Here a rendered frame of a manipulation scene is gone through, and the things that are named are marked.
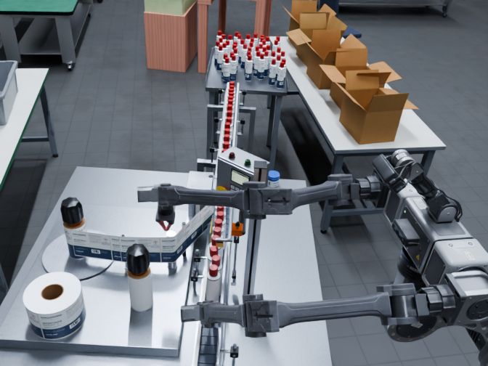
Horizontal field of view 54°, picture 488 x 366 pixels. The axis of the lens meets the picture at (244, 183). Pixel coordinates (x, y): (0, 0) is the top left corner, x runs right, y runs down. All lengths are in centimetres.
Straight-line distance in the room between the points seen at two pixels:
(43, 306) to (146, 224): 69
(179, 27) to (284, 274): 427
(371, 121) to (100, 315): 211
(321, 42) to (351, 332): 238
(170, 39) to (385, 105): 344
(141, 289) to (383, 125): 207
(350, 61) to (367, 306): 284
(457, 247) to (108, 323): 127
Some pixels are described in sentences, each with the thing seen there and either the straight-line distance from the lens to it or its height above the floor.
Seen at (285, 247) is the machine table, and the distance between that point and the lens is 232.
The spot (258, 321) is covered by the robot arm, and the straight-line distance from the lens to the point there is 125.
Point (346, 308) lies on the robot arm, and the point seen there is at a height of 146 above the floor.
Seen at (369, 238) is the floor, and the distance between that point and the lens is 379.
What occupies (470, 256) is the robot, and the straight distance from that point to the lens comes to 145.
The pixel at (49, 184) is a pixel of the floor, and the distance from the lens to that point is 426.
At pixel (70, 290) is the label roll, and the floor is 102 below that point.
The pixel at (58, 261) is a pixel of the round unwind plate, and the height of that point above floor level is 89.
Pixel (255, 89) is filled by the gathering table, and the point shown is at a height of 88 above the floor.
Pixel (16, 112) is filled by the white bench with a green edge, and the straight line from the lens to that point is 365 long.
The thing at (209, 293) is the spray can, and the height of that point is 97.
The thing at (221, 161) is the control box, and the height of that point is 146.
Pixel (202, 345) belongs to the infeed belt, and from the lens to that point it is 188.
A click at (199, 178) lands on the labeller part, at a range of 219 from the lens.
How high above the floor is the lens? 241
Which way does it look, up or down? 36 degrees down
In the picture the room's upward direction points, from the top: 4 degrees clockwise
